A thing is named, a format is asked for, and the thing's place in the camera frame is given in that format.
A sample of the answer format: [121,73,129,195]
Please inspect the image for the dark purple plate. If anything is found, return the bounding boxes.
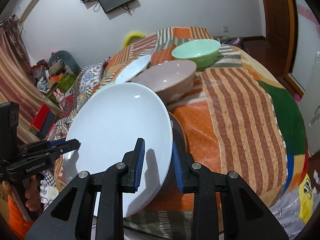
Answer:
[158,112,188,195]

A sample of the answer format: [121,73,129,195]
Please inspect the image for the white plate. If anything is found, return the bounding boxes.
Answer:
[63,83,173,217]

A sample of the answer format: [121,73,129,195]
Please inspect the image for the white bowl with dark spots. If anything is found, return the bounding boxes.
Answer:
[114,55,151,84]

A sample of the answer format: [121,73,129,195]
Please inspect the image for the pink beige bowl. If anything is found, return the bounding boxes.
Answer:
[131,60,197,105]

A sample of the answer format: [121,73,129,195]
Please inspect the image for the mint green bowl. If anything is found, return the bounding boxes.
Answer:
[171,39,221,69]

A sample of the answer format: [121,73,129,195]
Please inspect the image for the person's left hand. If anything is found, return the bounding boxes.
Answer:
[2,174,42,213]

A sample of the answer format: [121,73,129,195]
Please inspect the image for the pink rabbit toy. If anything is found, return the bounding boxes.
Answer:
[53,88,65,111]

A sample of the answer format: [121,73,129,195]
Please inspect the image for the green storage box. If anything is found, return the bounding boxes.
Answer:
[46,73,77,103]

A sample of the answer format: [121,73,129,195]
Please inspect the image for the patterned geometric quilt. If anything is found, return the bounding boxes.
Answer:
[45,63,105,193]

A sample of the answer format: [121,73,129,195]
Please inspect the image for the striped brown curtain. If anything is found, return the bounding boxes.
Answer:
[1,17,60,143]

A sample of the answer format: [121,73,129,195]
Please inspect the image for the grey plush toy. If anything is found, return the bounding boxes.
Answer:
[48,50,81,75]

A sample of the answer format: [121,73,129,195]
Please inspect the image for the orange striped patchwork blanket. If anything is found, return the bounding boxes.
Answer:
[89,27,308,227]

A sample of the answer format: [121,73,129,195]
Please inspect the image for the dark backpack on floor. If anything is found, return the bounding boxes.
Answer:
[213,36,246,51]

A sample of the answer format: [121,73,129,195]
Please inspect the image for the brown wooden door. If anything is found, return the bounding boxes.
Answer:
[263,0,304,96]

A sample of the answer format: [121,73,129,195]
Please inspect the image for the white wall socket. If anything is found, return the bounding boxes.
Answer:
[222,26,228,33]

